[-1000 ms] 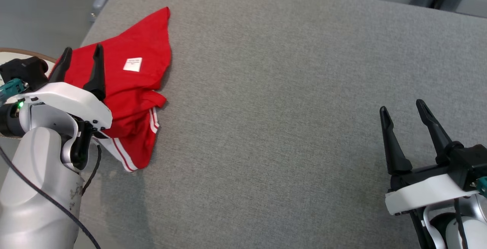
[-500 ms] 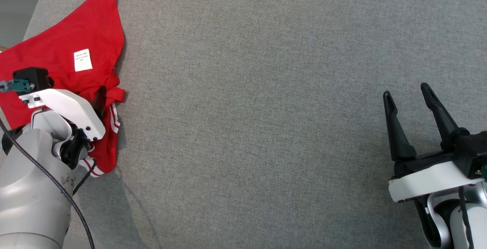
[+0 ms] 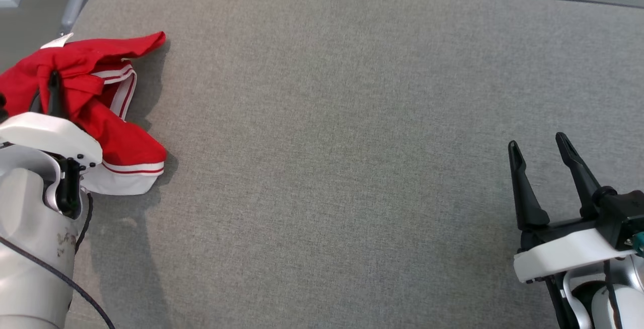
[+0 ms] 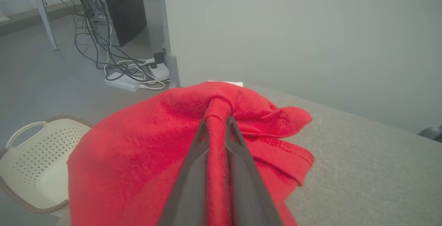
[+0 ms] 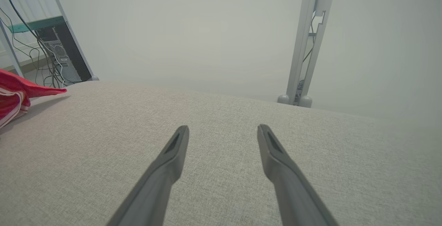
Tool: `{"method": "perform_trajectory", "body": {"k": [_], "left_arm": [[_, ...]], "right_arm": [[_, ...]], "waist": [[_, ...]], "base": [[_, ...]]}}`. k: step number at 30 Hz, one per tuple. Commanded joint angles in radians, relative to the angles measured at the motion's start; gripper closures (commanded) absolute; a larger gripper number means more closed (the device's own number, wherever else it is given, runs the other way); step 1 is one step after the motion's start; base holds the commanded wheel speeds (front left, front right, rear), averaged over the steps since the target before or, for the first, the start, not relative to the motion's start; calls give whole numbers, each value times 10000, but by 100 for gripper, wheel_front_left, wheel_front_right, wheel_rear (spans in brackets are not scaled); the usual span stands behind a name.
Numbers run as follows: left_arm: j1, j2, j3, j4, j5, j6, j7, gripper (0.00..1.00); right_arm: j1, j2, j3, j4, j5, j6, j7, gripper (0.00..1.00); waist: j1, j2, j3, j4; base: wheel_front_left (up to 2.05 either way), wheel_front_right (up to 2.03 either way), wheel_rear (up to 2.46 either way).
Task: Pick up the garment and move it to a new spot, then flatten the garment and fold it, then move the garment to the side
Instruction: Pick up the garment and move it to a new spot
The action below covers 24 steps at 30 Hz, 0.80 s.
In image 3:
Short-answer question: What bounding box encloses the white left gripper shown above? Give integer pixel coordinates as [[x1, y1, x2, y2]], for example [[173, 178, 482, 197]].
[[0, 70, 104, 169]]

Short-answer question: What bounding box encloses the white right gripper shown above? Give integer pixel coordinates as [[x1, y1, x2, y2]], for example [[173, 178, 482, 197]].
[[507, 132, 636, 285]]

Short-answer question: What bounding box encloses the red shirt with white trim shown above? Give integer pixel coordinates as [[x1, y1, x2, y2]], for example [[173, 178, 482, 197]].
[[0, 31, 168, 197]]

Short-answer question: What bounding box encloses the right teal plug black cable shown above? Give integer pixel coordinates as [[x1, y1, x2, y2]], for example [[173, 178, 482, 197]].
[[626, 232, 644, 258]]

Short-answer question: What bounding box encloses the teal plug black cable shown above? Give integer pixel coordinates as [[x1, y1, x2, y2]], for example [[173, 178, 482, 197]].
[[0, 236, 117, 329], [626, 232, 644, 258]]

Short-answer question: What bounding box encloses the left teal plug black cable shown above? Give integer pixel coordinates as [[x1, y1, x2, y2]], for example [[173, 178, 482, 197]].
[[0, 236, 117, 329]]

